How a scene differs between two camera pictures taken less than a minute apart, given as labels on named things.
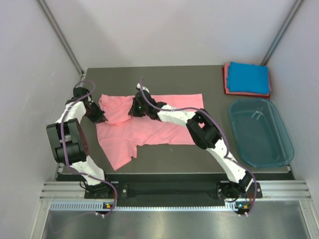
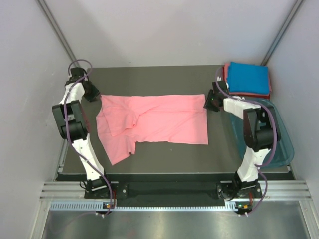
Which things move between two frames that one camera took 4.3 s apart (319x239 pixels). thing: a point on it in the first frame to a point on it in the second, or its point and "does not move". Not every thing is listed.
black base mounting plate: x=170 y=190 does not move
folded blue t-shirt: x=247 y=77 does not move
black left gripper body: x=94 y=114 to x=92 y=92
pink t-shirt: x=121 y=134 does not move
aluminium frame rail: x=269 y=189 does not move
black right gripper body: x=137 y=110 to x=211 y=102
